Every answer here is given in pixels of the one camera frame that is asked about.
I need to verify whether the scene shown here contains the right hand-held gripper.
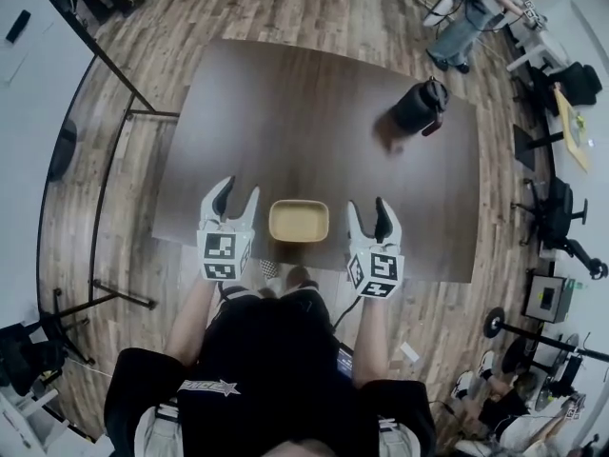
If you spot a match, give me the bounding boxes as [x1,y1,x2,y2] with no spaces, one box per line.
[345,196,406,300]

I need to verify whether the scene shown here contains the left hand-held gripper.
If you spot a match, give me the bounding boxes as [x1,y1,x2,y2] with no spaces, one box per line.
[196,175,262,284]

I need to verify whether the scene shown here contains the large yellow square bowl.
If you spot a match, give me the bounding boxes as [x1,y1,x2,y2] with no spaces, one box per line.
[268,199,330,245]

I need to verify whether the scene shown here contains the person's left forearm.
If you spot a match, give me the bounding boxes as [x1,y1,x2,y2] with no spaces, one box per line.
[164,273,215,366]

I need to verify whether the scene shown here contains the person's right forearm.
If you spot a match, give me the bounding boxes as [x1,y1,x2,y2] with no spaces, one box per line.
[354,297,389,389]

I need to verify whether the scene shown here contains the black whiteboard stand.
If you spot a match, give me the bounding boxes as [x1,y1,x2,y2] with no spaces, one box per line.
[35,0,181,366]

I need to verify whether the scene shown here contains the black thermos jug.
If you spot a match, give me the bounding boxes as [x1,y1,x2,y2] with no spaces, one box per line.
[387,76,451,138]

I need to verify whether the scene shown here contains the dark waist-worn device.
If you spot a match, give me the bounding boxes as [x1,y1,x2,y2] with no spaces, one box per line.
[335,343,356,381]

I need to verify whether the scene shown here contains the person's black T-shirt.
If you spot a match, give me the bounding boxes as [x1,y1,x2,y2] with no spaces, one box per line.
[103,281,437,457]

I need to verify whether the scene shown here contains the black stand with round base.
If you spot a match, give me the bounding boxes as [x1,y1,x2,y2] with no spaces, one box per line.
[483,306,609,366]

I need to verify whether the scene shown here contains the black office chair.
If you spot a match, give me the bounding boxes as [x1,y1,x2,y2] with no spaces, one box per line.
[527,62,604,113]
[511,176,609,280]

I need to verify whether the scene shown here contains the grey box device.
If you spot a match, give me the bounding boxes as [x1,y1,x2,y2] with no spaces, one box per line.
[521,273,572,324]

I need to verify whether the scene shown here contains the white whiteboard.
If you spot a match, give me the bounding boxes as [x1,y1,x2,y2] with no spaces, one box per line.
[0,0,99,332]

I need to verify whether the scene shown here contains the yellow-topped desk with black base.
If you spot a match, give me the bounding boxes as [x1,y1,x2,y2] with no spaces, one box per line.
[512,87,592,174]

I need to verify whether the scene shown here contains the white desk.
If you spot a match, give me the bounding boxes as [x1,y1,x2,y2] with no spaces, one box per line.
[504,0,572,73]

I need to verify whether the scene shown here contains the black bag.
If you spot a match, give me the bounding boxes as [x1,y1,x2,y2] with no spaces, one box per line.
[0,324,68,399]

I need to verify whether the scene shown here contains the black whiteboard eraser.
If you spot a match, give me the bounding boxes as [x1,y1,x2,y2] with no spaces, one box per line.
[5,10,32,45]

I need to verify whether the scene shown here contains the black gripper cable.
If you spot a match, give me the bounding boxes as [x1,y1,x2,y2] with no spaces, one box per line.
[330,295,363,332]

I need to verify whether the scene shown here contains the round black pedestal base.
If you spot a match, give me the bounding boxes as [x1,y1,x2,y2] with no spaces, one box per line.
[46,119,79,184]

